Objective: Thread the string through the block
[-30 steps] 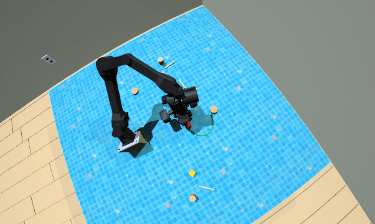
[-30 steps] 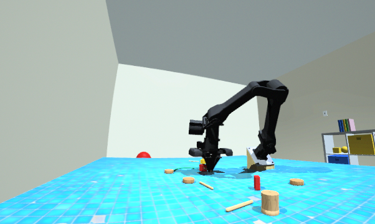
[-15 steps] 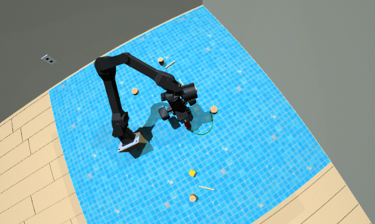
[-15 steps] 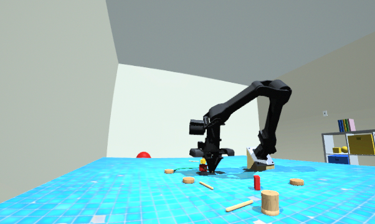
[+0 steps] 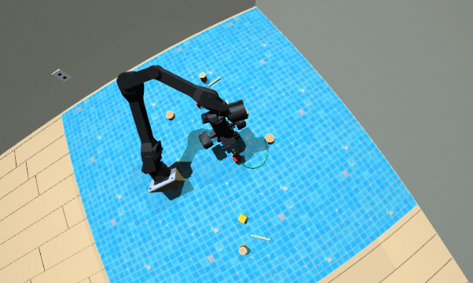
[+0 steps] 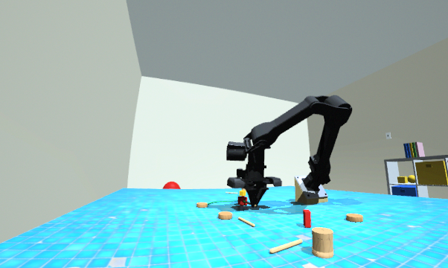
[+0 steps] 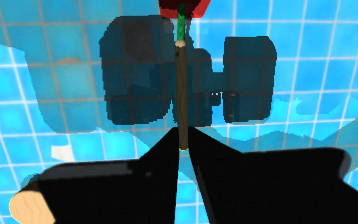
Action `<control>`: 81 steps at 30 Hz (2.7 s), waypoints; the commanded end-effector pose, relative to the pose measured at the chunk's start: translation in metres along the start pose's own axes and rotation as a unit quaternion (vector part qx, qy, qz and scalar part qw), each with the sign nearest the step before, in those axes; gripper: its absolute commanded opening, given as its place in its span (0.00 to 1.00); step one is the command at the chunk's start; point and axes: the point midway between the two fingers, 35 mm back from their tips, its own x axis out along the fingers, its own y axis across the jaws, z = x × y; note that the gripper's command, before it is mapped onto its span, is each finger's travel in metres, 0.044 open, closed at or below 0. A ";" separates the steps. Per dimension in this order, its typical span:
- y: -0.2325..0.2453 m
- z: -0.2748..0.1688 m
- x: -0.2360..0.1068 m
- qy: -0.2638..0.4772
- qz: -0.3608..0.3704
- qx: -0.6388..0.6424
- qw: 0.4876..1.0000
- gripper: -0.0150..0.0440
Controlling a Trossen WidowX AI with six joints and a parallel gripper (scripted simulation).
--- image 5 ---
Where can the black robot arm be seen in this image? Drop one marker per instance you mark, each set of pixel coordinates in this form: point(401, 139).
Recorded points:
point(131, 85)

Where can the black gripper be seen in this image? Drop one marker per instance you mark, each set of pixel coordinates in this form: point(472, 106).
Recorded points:
point(205, 139)

